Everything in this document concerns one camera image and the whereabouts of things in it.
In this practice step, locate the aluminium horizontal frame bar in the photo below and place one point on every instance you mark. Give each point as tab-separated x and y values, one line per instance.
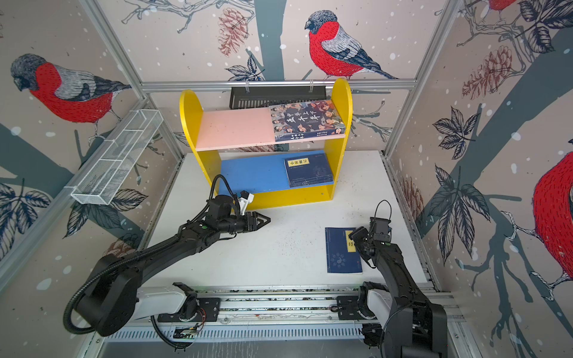
219	86

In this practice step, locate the aluminium rail base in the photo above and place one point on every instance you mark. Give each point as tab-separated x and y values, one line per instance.
260	313

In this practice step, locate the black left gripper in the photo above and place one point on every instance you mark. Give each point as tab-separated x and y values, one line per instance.
254	222

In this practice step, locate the navy book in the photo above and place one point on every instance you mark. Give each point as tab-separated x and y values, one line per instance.
341	254
308	170

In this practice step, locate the yellow wooden bookshelf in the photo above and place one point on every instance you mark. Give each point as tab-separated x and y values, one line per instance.
238	145

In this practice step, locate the black mesh tray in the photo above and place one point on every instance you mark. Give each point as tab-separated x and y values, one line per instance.
256	97

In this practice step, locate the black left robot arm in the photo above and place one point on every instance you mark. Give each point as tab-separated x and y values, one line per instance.
108	299

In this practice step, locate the white wire mesh basket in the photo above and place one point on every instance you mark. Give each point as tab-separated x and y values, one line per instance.
104	179

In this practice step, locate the colourful portrait cover book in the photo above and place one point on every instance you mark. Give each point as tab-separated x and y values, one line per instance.
305	120

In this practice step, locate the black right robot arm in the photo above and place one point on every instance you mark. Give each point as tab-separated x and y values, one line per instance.
411	325

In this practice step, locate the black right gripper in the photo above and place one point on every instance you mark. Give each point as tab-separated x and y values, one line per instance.
357	233

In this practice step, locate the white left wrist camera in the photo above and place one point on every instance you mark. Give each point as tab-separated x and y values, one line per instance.
244	199

